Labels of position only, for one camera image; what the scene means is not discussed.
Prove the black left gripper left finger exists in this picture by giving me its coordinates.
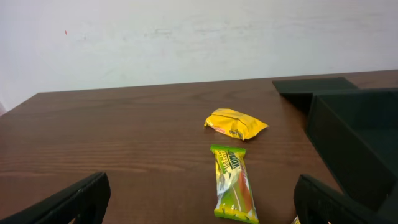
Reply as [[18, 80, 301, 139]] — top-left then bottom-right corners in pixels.
[[1, 172, 111, 224]]

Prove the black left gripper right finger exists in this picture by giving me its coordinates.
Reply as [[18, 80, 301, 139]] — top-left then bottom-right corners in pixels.
[[294, 175, 397, 224]]

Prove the black box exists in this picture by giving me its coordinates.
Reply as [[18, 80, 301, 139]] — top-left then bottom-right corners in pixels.
[[273, 77, 397, 212]]

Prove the yellow peanut snack packet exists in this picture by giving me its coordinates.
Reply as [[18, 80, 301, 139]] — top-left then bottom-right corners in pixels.
[[204, 108, 269, 141]]

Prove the yellow Apollo cake packet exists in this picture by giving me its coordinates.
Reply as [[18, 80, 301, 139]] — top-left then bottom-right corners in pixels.
[[291, 217, 300, 224]]

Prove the green orange snack bar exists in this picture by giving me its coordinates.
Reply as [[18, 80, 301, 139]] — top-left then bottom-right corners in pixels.
[[211, 145, 259, 224]]

